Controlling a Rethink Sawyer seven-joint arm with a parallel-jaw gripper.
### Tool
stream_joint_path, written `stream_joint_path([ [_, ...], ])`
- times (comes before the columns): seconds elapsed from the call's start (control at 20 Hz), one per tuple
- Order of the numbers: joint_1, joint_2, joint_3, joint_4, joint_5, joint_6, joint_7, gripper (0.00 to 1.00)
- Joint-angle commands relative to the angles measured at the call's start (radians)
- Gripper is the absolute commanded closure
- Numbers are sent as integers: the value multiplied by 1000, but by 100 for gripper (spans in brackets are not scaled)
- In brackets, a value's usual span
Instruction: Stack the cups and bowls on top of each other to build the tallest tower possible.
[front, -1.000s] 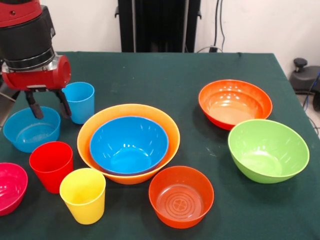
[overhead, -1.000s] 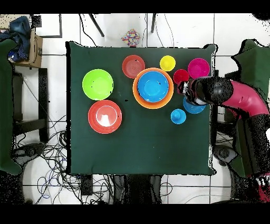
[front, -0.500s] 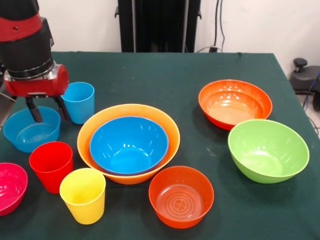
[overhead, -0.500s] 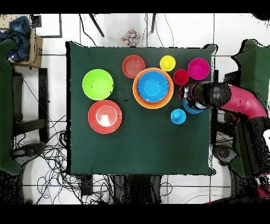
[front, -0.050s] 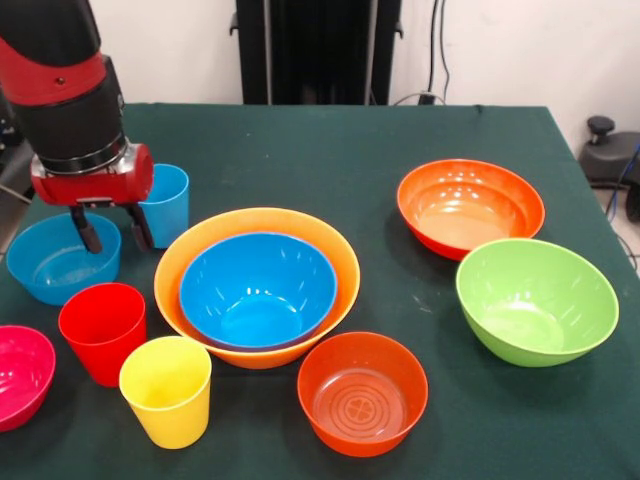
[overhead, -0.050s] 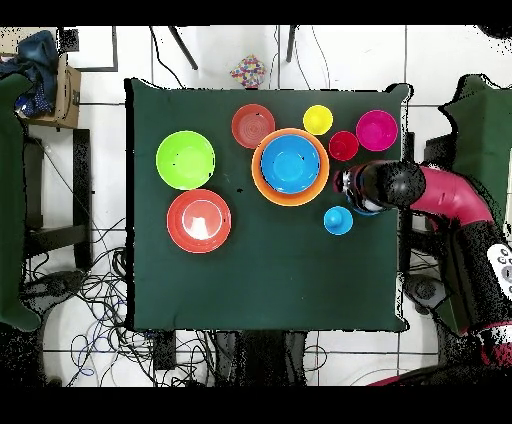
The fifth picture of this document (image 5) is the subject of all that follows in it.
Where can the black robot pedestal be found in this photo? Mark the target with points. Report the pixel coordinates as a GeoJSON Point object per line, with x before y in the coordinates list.
{"type": "Point", "coordinates": [315, 50]}

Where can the black caster base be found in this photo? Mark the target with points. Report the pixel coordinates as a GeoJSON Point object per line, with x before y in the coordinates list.
{"type": "Point", "coordinates": [607, 155]}
{"type": "Point", "coordinates": [10, 170]}

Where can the green bowl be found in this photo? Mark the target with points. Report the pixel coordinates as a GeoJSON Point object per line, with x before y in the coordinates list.
{"type": "Point", "coordinates": [535, 300]}

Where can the pink bowl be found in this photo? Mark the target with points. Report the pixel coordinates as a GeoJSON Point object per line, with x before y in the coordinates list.
{"type": "Point", "coordinates": [22, 375]}

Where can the small red bowl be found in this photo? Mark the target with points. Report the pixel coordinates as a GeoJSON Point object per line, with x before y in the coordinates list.
{"type": "Point", "coordinates": [362, 365]}

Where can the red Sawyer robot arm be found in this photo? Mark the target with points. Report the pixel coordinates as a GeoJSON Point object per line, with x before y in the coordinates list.
{"type": "Point", "coordinates": [65, 115]}

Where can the large orange bowl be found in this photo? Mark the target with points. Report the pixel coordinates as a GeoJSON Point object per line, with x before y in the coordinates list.
{"type": "Point", "coordinates": [260, 357]}

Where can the dark green tablecloth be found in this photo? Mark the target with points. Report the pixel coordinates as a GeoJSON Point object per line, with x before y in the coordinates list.
{"type": "Point", "coordinates": [450, 425]}

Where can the red cup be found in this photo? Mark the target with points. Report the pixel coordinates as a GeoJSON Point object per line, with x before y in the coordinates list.
{"type": "Point", "coordinates": [102, 345]}

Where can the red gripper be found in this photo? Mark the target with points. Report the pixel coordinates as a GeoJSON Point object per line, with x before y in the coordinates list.
{"type": "Point", "coordinates": [100, 185]}

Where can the small blue bowl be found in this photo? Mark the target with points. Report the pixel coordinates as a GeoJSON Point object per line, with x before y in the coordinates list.
{"type": "Point", "coordinates": [50, 280]}

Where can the blue cup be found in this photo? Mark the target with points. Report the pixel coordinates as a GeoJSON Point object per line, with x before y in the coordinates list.
{"type": "Point", "coordinates": [167, 220]}

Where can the wide red bowl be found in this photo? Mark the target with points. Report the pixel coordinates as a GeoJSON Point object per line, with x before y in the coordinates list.
{"type": "Point", "coordinates": [470, 225]}

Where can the large blue bowl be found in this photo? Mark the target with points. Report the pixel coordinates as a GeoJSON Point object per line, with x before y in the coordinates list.
{"type": "Point", "coordinates": [260, 290]}

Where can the yellow cup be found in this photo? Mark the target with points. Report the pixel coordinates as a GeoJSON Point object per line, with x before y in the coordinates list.
{"type": "Point", "coordinates": [167, 400]}

